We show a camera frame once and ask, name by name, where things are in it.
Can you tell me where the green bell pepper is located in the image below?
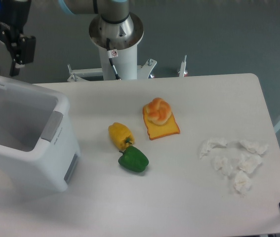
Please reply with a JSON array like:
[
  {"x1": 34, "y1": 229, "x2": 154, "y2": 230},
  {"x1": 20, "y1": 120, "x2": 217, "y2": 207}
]
[{"x1": 118, "y1": 146, "x2": 149, "y2": 173}]

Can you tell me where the white trash can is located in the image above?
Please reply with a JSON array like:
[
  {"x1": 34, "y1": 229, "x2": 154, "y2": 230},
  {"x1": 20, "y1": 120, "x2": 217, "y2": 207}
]
[{"x1": 0, "y1": 76, "x2": 80, "y2": 192}]

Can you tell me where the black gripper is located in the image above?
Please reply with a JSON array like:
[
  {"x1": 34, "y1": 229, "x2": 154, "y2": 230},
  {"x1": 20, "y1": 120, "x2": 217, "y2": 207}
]
[{"x1": 0, "y1": 0, "x2": 36, "y2": 77}]

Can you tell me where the white clamp post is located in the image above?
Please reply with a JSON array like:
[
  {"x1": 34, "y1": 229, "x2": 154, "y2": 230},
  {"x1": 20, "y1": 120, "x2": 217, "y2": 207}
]
[{"x1": 178, "y1": 55, "x2": 188, "y2": 78}]

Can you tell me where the crumpled white tissue middle-left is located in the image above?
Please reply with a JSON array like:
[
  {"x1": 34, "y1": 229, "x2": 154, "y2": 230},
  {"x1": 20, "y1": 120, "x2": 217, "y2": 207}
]
[{"x1": 213, "y1": 156, "x2": 233, "y2": 176}]

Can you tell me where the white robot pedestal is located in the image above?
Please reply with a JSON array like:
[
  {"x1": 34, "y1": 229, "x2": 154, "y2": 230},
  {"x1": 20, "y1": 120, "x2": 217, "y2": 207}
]
[{"x1": 68, "y1": 13, "x2": 157, "y2": 82}]

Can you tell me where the crumpled white tissue right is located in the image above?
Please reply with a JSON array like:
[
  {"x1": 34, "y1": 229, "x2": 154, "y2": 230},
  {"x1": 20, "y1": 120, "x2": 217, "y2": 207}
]
[{"x1": 239, "y1": 139, "x2": 269, "y2": 155}]

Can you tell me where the crumpled white tissue left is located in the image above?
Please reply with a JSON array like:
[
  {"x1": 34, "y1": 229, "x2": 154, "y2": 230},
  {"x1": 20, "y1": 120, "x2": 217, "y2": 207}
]
[{"x1": 199, "y1": 137, "x2": 228, "y2": 159}]

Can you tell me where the crumpled white tissue bottom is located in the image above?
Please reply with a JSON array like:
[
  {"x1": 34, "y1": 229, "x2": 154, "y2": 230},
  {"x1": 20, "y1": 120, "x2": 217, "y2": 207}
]
[{"x1": 234, "y1": 170, "x2": 252, "y2": 196}]

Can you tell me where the yellow bell pepper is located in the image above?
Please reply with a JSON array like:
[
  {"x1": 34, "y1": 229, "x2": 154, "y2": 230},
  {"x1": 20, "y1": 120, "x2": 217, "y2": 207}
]
[{"x1": 108, "y1": 122, "x2": 135, "y2": 151}]

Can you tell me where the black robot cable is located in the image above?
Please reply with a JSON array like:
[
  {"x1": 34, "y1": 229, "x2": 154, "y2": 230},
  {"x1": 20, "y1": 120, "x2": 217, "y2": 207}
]
[{"x1": 106, "y1": 38, "x2": 122, "y2": 80}]

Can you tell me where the knotted bread roll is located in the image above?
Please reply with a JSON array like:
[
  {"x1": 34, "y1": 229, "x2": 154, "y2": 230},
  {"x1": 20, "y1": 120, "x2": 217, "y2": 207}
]
[{"x1": 145, "y1": 98, "x2": 172, "y2": 125}]

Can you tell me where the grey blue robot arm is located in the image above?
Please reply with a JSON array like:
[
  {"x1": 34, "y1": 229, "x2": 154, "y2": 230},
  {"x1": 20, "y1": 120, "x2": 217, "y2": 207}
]
[{"x1": 0, "y1": 0, "x2": 129, "y2": 76}]

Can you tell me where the crumpled white tissue centre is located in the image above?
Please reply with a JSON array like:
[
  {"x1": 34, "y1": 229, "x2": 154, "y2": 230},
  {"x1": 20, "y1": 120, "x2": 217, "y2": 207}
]
[{"x1": 238, "y1": 154, "x2": 262, "y2": 174}]

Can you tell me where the orange toast slice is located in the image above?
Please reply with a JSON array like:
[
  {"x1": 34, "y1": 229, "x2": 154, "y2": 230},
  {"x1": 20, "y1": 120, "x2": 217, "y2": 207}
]
[{"x1": 142, "y1": 105, "x2": 180, "y2": 140}]

